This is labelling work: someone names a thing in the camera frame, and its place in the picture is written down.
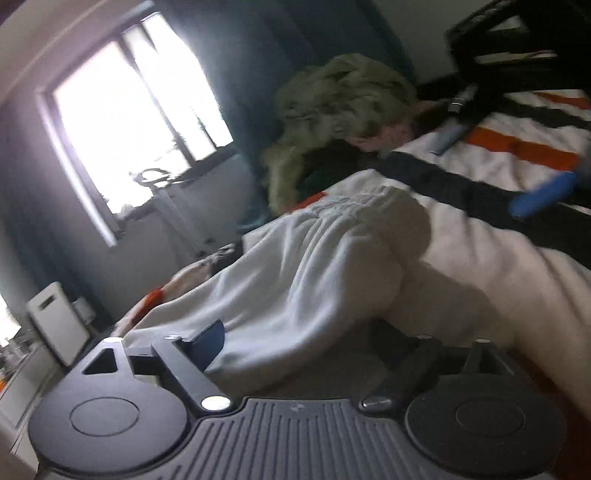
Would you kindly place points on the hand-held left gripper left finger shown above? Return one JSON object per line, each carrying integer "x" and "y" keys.
{"x": 208, "y": 342}

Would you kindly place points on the pink cloth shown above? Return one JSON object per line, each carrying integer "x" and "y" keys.
{"x": 383, "y": 138}

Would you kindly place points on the orange black white striped blanket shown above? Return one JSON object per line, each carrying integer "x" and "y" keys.
{"x": 489, "y": 240}

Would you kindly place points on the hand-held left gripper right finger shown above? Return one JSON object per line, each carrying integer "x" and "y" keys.
{"x": 415, "y": 365}

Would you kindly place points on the teal curtain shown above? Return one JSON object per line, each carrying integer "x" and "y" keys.
{"x": 281, "y": 55}

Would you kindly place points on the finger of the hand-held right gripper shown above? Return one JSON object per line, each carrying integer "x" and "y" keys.
{"x": 449, "y": 137}
{"x": 540, "y": 197}

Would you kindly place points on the patterned cloth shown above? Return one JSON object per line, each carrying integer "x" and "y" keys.
{"x": 217, "y": 261}

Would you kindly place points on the black cloth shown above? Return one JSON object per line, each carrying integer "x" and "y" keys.
{"x": 434, "y": 108}

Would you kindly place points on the white air purifier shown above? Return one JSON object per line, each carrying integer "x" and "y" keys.
{"x": 55, "y": 318}

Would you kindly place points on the dark green cloth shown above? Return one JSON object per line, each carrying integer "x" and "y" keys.
{"x": 332, "y": 170}

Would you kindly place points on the green fluffy blanket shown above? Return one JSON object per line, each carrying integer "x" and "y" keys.
{"x": 341, "y": 97}

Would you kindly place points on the window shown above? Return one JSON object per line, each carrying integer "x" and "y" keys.
{"x": 134, "y": 115}

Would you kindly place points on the white sweatpants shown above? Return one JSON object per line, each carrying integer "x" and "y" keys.
{"x": 323, "y": 277}

